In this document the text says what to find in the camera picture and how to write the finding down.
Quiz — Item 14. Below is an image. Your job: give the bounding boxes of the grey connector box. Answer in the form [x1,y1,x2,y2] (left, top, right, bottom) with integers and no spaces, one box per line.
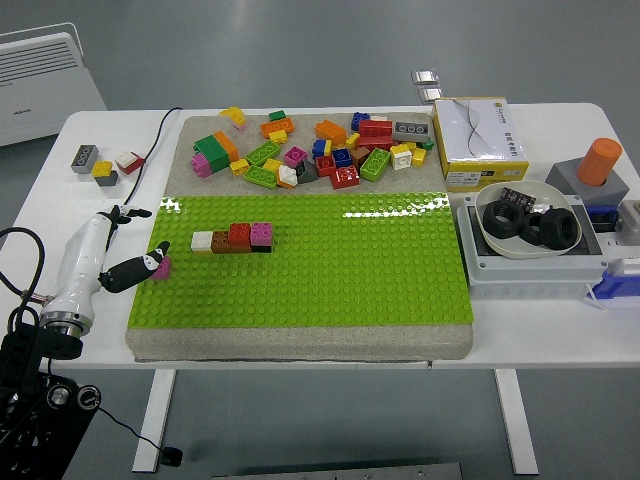
[614,199,640,247]

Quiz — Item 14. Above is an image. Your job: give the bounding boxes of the lime brick with round holes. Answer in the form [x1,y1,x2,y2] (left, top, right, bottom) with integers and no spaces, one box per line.
[243,139,282,167]
[242,164,279,190]
[358,147,392,183]

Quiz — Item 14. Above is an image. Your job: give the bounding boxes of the white zip tie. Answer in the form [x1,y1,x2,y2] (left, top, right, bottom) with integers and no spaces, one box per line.
[582,282,611,312]

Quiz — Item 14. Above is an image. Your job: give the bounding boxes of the light grey junction box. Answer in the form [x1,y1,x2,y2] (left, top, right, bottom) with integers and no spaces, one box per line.
[455,192,610,301]

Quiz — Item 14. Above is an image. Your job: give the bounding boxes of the grey sloped brick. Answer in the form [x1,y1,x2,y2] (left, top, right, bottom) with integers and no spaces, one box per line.
[294,159,320,185]

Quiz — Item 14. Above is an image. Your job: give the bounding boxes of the thin black cable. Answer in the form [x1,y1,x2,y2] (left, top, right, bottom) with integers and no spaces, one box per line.
[122,106,184,206]

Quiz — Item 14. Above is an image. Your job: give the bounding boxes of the glossy red building brick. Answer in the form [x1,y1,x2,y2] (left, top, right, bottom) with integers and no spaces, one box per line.
[329,165,361,190]

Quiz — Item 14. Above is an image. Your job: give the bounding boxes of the purple circuit board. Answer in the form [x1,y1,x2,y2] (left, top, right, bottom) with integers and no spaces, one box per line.
[499,186,537,214]

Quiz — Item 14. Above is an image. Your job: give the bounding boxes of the large black hex nut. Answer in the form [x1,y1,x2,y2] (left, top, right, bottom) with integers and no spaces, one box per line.
[482,201,526,240]
[538,207,582,250]

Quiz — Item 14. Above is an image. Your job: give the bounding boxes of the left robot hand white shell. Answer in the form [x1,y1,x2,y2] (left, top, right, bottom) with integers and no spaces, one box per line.
[39,203,172,321]

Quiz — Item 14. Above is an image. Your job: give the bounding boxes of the orange building brick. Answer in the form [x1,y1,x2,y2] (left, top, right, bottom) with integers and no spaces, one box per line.
[213,130,242,164]
[259,118,296,140]
[314,119,349,147]

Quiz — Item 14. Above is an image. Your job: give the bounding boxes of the white bowl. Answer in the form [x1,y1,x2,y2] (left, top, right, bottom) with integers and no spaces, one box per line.
[473,179,585,261]

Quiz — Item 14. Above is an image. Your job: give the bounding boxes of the dark green building brick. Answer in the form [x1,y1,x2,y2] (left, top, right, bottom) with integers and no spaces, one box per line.
[193,133,232,174]

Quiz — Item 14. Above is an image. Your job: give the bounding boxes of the small black hex nut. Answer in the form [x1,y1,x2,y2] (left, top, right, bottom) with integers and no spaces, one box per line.
[519,212,546,246]

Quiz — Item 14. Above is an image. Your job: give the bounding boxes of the white table leg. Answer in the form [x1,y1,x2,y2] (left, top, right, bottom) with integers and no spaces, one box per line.
[131,369,177,474]
[493,369,540,475]

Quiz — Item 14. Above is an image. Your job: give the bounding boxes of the orange cylinder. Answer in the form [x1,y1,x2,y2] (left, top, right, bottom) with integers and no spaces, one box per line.
[575,137,624,189]

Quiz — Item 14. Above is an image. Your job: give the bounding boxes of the grey block with hole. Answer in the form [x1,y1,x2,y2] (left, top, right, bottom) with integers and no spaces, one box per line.
[544,158,631,209]

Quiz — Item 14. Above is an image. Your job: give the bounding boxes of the white and yellow cardboard box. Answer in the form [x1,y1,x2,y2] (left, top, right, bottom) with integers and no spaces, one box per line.
[430,96,530,192]

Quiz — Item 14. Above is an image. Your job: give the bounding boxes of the white panel heater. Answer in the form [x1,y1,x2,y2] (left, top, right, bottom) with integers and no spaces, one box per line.
[0,22,109,149]

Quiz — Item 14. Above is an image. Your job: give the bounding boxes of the light pink building brick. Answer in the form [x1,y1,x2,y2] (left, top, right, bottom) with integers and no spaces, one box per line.
[189,152,215,179]

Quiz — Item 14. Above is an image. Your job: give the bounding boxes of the black floor plug with cord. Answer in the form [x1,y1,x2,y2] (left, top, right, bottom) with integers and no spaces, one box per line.
[97,407,184,466]

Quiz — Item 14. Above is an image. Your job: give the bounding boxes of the green studded baseplate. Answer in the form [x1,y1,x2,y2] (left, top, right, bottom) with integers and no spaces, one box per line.
[124,192,474,329]

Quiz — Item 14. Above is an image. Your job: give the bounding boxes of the white and orange brick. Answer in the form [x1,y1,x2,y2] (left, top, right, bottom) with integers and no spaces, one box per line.
[276,164,300,190]

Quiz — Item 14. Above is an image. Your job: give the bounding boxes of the grey brick with round holes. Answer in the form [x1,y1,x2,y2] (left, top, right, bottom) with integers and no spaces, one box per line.
[71,143,100,175]
[392,121,432,143]

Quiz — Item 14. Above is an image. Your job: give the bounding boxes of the large red building brick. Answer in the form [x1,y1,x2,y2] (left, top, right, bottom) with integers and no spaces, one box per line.
[355,134,395,151]
[357,118,394,139]

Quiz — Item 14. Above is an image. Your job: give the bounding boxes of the blue and black part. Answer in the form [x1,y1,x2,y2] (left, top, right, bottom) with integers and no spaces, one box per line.
[585,204,621,234]

